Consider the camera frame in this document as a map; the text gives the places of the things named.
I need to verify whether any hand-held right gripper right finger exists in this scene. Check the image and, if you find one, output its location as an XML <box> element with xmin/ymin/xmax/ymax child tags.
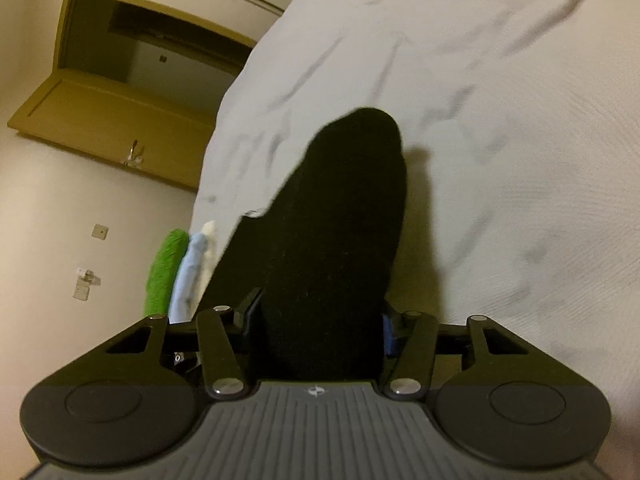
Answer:
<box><xmin>381</xmin><ymin>310</ymin><xmax>541</xmax><ymax>402</ymax></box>

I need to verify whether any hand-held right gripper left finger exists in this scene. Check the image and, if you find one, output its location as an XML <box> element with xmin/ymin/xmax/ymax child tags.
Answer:
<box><xmin>100</xmin><ymin>287</ymin><xmax>264</xmax><ymax>401</ymax></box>

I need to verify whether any black garment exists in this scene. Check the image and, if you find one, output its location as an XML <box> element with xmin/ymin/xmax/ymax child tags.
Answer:
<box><xmin>197</xmin><ymin>106</ymin><xmax>407</xmax><ymax>382</ymax></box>

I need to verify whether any light blue folded cloth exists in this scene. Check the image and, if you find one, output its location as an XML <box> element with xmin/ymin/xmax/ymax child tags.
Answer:
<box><xmin>169</xmin><ymin>232</ymin><xmax>211</xmax><ymax>324</ymax></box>

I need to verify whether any green fluffy cloth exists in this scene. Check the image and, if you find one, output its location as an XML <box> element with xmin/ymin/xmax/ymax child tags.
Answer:
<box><xmin>141</xmin><ymin>228</ymin><xmax>191</xmax><ymax>318</ymax></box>

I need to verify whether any wooden door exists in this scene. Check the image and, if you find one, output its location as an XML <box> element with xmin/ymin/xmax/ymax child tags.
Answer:
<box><xmin>7</xmin><ymin>67</ymin><xmax>216</xmax><ymax>192</ymax></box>

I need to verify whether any white bed duvet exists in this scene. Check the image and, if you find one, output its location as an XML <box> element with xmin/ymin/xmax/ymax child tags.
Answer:
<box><xmin>192</xmin><ymin>0</ymin><xmax>640</xmax><ymax>411</ymax></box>

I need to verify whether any white wall fixture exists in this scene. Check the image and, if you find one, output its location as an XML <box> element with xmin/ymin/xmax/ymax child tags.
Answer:
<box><xmin>72</xmin><ymin>266</ymin><xmax>101</xmax><ymax>302</ymax></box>

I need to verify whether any metal door handle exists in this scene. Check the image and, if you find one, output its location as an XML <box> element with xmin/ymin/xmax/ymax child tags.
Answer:
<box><xmin>121</xmin><ymin>140</ymin><xmax>146</xmax><ymax>168</ymax></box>

